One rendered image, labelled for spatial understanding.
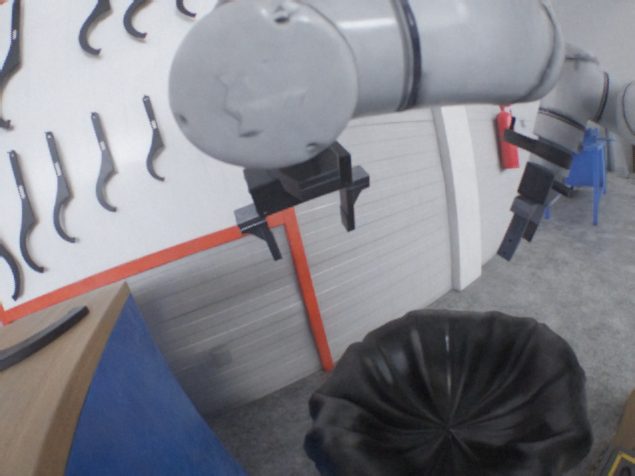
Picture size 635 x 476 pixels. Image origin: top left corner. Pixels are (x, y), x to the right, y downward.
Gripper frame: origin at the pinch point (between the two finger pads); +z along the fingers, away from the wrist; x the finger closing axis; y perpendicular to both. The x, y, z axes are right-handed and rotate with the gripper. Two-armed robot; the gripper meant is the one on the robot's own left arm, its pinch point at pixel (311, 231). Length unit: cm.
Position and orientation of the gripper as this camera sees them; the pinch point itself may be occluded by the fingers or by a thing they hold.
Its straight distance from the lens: 42.6
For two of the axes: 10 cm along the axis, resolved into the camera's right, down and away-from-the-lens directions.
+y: -3.7, -6.7, 6.4
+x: -9.2, 3.6, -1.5
